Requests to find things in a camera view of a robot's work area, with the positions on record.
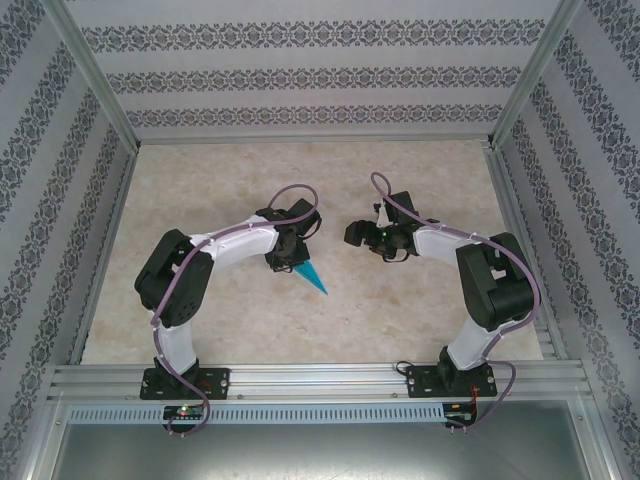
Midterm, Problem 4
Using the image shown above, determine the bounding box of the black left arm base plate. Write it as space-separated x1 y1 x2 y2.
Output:
139 367 232 401

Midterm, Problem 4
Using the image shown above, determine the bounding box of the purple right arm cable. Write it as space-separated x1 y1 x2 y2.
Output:
370 172 542 431

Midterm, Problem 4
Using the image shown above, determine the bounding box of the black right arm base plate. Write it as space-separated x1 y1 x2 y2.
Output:
405 364 497 400

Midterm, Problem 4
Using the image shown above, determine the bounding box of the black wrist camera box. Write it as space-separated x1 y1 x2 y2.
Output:
386 190 417 225
283 197 322 235

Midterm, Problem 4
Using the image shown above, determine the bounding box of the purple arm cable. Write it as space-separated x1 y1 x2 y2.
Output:
149 183 322 440
370 172 542 431

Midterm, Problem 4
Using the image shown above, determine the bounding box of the aluminium side rail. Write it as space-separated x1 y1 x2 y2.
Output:
67 147 139 366
484 144 569 361

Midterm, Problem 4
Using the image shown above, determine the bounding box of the grey slotted cable duct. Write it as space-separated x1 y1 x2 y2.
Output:
67 403 446 424

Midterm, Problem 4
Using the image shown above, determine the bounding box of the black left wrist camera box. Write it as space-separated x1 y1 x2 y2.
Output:
283 197 322 235

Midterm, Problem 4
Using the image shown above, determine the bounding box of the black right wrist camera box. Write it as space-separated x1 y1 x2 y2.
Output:
386 190 417 225

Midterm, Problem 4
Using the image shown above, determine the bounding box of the aluminium back rail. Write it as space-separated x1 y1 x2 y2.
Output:
137 133 494 146

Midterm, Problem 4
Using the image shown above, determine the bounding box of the grey metal sheet panel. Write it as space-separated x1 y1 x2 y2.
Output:
49 422 596 480

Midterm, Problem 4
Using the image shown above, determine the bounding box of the blue paper sheet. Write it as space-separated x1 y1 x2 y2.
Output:
293 260 329 297

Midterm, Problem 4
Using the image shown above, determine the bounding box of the aluminium frame post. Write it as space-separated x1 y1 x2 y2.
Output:
44 0 141 151
487 0 584 149

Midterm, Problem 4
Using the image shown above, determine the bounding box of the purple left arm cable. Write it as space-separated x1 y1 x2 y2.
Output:
149 183 322 440

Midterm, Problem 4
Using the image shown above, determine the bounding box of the aluminium mounting rail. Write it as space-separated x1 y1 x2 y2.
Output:
47 363 594 401

